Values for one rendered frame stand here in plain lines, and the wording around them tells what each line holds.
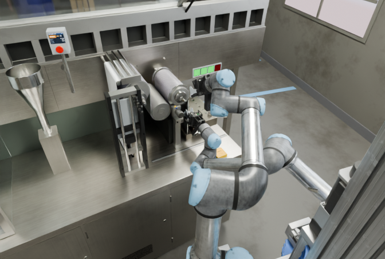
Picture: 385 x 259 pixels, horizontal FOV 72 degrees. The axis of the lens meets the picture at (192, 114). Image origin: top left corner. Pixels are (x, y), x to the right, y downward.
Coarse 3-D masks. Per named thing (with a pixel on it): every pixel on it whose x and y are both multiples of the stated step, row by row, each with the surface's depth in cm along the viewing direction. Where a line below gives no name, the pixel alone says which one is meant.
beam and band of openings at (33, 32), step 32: (224, 0) 178; (256, 0) 186; (0, 32) 125; (32, 32) 131; (96, 32) 146; (128, 32) 162; (160, 32) 172; (192, 32) 175; (224, 32) 187; (0, 64) 137
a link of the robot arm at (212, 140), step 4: (208, 128) 148; (204, 132) 147; (208, 132) 146; (212, 132) 145; (204, 136) 147; (208, 136) 144; (212, 136) 143; (216, 136) 143; (208, 140) 144; (212, 140) 142; (216, 140) 142; (220, 140) 143; (208, 144) 144; (212, 144) 142; (216, 144) 143; (220, 144) 146; (212, 148) 144
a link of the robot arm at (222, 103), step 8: (216, 88) 109; (216, 96) 108; (224, 96) 108; (232, 96) 108; (216, 104) 107; (224, 104) 107; (232, 104) 107; (216, 112) 107; (224, 112) 107; (232, 112) 109
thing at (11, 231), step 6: (0, 210) 112; (0, 216) 113; (6, 216) 118; (0, 222) 115; (6, 222) 116; (6, 228) 118; (12, 228) 120; (0, 234) 118; (6, 234) 120; (12, 234) 121
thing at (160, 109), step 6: (150, 84) 169; (156, 90) 166; (156, 96) 157; (156, 102) 153; (162, 102) 153; (156, 108) 152; (162, 108) 154; (168, 108) 157; (156, 114) 155; (162, 114) 156; (168, 114) 159
